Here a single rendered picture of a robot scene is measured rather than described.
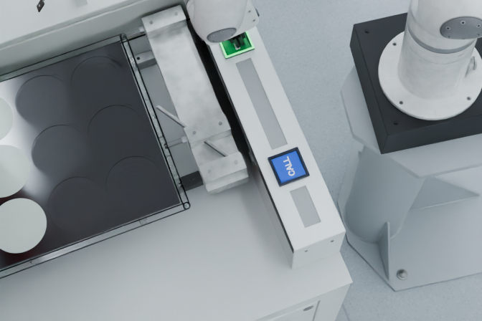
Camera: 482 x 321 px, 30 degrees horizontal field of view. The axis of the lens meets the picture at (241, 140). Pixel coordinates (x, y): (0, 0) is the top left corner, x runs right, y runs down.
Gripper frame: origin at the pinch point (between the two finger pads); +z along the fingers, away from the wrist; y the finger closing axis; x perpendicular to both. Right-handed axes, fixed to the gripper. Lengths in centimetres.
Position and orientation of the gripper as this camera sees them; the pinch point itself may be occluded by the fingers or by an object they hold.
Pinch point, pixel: (236, 35)
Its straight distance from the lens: 162.5
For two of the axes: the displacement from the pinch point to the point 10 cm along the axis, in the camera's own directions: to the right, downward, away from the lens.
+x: -3.5, -8.7, 3.5
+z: 2.2, 2.8, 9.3
